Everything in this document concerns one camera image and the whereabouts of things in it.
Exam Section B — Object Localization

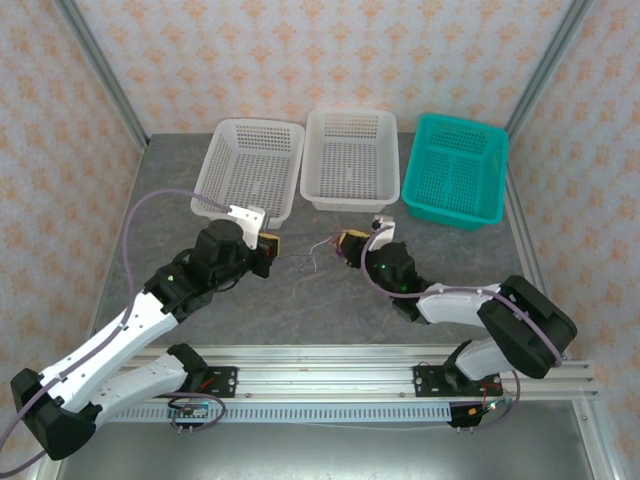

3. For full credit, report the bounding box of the right control board with wires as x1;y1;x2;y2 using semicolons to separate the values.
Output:
449;382;521;432

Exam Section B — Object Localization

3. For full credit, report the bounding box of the thick purple arm cable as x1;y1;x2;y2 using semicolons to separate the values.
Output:
0;189;236;476
359;224;564;431

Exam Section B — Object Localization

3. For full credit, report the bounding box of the control board with wires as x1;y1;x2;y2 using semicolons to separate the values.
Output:
449;382;521;432
167;392;227;435

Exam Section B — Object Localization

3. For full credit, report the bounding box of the thick purple left arm cable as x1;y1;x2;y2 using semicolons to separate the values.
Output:
0;189;236;476

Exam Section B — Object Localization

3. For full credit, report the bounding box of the aluminium frame post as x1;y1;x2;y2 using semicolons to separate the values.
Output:
503;0;596;134
52;0;151;151

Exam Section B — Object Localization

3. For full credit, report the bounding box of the teal perforated plastic basket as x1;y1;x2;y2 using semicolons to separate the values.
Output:
401;113;510;233

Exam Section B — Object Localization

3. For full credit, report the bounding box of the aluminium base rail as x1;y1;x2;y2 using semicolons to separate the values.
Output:
119;344;601;401

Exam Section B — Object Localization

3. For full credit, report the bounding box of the thin white cable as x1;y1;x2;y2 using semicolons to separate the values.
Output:
307;239;335;271

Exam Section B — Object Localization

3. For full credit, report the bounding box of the white perforated plastic basket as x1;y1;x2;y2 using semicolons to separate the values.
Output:
298;108;401;214
190;117;306;230

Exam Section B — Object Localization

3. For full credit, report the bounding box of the white slotted cable duct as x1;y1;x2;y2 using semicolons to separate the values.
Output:
107;403;454;425

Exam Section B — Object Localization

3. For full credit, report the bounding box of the left control board with wires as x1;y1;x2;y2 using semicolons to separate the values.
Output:
167;392;227;435

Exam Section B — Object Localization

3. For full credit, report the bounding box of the thick purple right arm cable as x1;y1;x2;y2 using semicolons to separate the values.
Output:
359;224;564;431

